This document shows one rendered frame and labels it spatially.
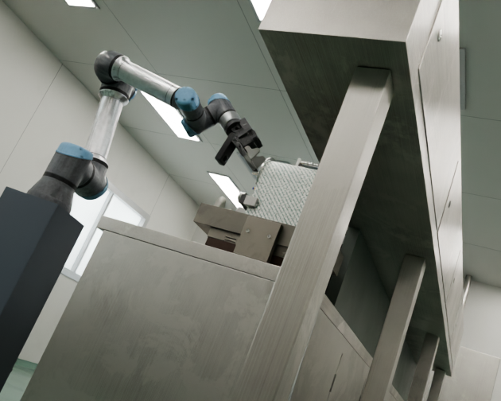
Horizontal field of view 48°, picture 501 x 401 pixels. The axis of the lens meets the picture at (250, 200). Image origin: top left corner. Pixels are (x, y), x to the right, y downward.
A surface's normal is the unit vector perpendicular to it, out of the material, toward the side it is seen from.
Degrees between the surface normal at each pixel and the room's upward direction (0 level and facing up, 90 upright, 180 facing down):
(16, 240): 90
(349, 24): 90
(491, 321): 90
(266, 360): 90
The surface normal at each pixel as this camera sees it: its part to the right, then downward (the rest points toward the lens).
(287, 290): -0.33, -0.43
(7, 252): -0.14, -0.37
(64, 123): 0.88, 0.21
